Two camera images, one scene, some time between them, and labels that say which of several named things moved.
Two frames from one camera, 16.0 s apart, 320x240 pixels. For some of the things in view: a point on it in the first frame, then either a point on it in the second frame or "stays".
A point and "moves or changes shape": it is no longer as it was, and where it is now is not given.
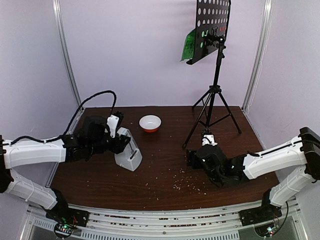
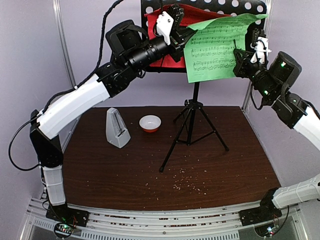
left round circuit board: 62,230 stays
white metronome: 132,157 moves or changes shape
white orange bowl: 150,123 stays
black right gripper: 191,158 → 243,64
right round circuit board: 267,230 stays
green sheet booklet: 189,46 moves or changes shape
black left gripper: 119,144 → 179,36
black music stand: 212,21 → 239,8
